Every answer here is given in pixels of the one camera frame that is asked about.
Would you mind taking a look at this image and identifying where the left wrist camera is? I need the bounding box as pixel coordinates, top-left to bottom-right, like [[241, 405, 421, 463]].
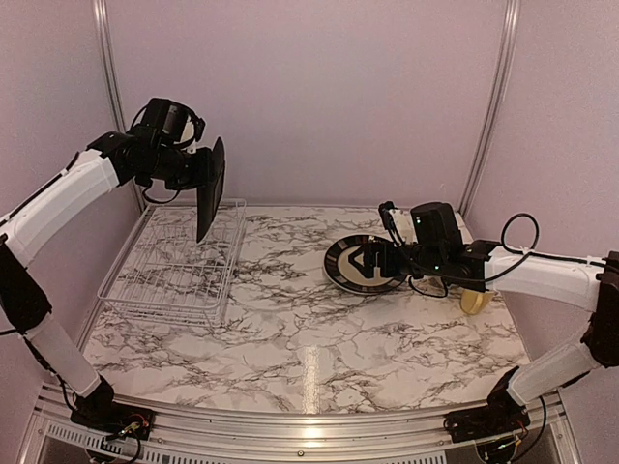
[[139, 98, 206, 150]]

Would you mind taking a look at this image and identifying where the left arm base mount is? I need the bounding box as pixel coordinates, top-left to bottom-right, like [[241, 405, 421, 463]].
[[71, 402, 155, 441]]

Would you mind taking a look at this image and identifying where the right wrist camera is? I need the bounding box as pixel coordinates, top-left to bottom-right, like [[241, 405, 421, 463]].
[[378, 201, 416, 245]]

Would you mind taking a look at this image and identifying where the black round plate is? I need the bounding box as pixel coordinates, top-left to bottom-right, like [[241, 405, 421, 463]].
[[323, 234, 405, 296]]

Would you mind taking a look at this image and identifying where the black square plate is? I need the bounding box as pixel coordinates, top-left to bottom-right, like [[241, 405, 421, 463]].
[[196, 137, 225, 243]]

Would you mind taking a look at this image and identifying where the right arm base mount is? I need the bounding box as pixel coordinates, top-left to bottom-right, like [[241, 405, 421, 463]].
[[443, 405, 530, 443]]

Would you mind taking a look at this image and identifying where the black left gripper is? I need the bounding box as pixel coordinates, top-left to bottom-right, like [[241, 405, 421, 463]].
[[139, 143, 218, 189]]

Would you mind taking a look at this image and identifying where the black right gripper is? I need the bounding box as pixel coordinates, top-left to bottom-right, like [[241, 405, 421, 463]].
[[348, 241, 445, 278]]

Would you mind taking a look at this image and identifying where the aluminium front table rail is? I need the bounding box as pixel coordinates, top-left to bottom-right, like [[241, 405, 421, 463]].
[[18, 386, 580, 463]]

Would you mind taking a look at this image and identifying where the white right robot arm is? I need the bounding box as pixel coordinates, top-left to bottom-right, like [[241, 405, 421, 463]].
[[349, 202, 618, 433]]

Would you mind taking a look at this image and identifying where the right aluminium wall profile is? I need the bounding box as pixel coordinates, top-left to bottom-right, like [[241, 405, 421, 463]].
[[458, 0, 521, 218]]

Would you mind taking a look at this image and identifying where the aluminium wall profile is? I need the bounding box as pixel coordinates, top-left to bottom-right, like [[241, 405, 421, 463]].
[[458, 0, 521, 218], [91, 0, 149, 207]]

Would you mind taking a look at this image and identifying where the white wire dish rack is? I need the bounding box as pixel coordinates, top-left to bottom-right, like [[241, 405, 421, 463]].
[[98, 198, 247, 326]]

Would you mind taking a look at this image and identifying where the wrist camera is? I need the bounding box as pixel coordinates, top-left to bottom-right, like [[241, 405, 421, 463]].
[[378, 201, 416, 245], [139, 98, 206, 150]]

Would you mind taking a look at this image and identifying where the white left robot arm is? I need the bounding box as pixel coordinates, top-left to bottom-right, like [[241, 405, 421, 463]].
[[1, 128, 213, 430]]

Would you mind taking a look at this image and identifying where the left aluminium wall profile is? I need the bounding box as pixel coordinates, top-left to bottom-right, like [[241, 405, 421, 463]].
[[91, 0, 149, 207]]

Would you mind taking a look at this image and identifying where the yellow ceramic mug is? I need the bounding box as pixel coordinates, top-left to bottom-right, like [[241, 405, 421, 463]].
[[459, 289, 495, 315]]

